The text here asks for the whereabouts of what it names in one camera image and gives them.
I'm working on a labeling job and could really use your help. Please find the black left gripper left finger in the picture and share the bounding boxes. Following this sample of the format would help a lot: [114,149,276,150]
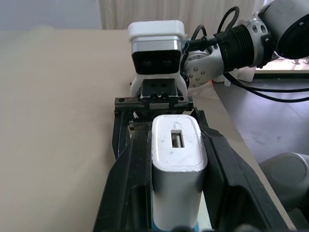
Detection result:
[93,129,152,232]

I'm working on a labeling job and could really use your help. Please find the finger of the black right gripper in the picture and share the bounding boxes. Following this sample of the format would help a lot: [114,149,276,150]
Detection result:
[112,111,133,161]
[193,109,211,128]

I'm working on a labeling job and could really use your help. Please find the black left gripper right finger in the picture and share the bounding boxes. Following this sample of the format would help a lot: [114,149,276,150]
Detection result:
[201,125,294,232]

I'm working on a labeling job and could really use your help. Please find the white USB charger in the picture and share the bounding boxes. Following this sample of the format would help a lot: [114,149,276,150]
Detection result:
[149,115,209,231]

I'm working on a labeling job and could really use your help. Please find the silver robot body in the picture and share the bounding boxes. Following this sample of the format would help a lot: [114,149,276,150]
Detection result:
[257,151,309,232]

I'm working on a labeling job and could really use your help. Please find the white crumpled object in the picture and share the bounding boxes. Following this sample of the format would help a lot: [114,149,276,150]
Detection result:
[212,67,255,87]

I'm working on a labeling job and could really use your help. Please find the white curtain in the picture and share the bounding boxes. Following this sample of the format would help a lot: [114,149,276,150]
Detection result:
[98,0,267,30]

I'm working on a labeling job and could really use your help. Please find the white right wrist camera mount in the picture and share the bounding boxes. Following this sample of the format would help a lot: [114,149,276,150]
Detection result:
[127,20,189,99]

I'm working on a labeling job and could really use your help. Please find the right robot arm with camera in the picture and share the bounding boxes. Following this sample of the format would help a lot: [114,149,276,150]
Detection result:
[185,6,309,103]

